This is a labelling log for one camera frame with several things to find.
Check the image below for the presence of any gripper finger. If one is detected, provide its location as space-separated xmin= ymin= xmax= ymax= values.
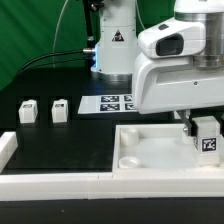
xmin=177 ymin=110 xmax=197 ymax=137

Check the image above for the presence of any white square tabletop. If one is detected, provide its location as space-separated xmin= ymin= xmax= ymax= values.
xmin=113 ymin=124 xmax=224 ymax=171

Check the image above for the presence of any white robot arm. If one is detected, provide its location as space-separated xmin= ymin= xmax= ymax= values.
xmin=132 ymin=0 xmax=224 ymax=136

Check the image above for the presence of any white sheet with tags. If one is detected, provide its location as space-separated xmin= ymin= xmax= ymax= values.
xmin=78 ymin=94 xmax=136 ymax=114

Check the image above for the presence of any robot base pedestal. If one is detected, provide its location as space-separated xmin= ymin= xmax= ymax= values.
xmin=91 ymin=0 xmax=140 ymax=82

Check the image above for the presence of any grey cable right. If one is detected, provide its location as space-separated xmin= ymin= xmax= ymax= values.
xmin=135 ymin=0 xmax=147 ymax=33

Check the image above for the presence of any grey cable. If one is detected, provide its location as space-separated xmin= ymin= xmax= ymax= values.
xmin=135 ymin=0 xmax=147 ymax=33
xmin=51 ymin=0 xmax=70 ymax=68

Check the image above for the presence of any black cable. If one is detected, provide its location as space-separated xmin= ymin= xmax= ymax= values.
xmin=18 ymin=49 xmax=98 ymax=74

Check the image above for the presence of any grey cable left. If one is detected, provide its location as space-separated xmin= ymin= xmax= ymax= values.
xmin=51 ymin=0 xmax=70 ymax=68

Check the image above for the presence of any white U-shaped obstacle wall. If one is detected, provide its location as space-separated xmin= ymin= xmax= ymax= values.
xmin=0 ymin=132 xmax=224 ymax=201

